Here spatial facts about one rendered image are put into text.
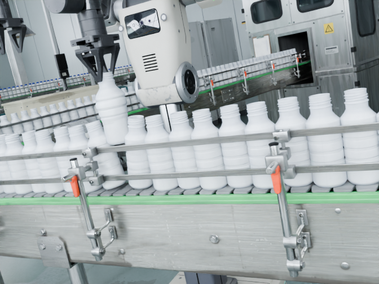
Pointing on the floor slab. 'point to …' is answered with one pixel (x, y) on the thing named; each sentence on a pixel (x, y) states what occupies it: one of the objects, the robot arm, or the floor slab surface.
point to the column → (16, 62)
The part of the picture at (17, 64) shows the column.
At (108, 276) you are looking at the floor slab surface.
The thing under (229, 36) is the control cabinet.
